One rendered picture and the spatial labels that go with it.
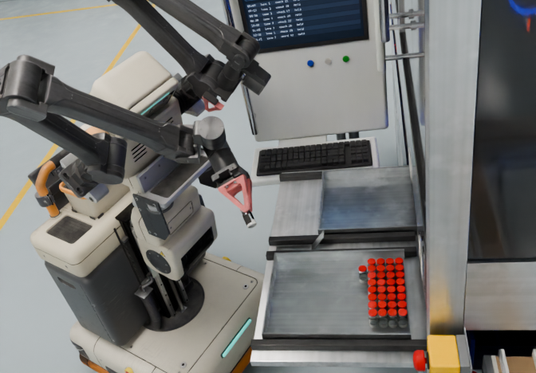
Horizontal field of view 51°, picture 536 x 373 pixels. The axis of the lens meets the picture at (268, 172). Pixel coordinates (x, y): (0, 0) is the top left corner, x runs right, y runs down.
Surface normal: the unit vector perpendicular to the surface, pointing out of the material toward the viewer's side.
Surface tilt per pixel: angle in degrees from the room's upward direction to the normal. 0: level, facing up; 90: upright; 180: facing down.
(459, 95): 90
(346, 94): 90
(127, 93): 42
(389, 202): 0
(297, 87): 90
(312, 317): 0
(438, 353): 0
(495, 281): 90
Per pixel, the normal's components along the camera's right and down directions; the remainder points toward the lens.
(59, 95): 0.72, -0.24
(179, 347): -0.17, -0.78
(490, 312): -0.12, 0.62
